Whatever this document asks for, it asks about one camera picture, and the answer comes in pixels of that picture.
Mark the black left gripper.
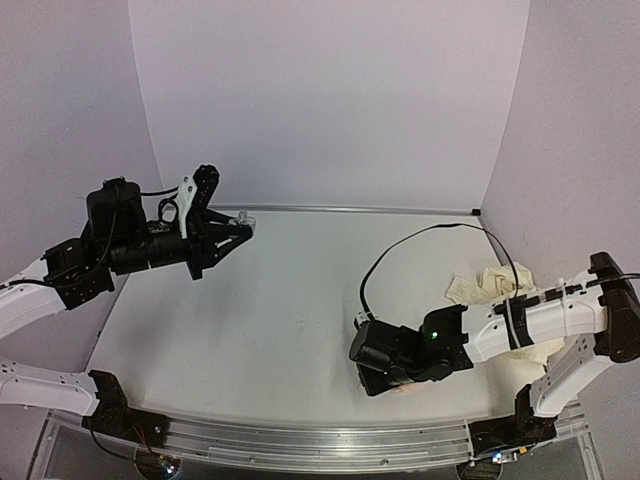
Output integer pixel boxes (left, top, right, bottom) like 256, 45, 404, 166
110, 210, 255, 281

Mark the clear nail polish bottle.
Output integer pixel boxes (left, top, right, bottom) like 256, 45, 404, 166
231, 210, 256, 232

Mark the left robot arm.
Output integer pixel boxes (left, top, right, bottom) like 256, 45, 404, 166
1, 165, 255, 437

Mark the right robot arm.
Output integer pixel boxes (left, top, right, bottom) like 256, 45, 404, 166
349, 252, 639, 418

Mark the mannequin hand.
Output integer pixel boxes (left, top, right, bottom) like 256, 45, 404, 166
391, 383, 425, 395

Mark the cream cloth sleeve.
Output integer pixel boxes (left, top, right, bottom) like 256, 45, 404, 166
444, 262, 566, 379

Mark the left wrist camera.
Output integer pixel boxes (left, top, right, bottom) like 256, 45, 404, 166
174, 165, 220, 240

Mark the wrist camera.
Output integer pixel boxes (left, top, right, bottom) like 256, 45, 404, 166
354, 310, 377, 331
174, 165, 220, 240

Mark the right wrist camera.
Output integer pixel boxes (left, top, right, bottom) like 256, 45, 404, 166
354, 310, 377, 331

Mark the black right camera cable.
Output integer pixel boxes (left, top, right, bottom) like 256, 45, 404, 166
359, 222, 640, 321

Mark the black camera cable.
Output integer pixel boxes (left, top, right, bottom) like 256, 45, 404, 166
0, 182, 184, 291
359, 222, 640, 321

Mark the aluminium front rail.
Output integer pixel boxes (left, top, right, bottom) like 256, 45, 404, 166
44, 399, 599, 480

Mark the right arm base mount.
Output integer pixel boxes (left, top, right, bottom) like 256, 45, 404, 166
469, 384, 558, 459

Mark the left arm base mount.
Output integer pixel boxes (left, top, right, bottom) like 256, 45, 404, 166
81, 370, 170, 448

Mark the black left camera cable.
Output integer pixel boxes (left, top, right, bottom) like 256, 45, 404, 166
0, 182, 184, 291

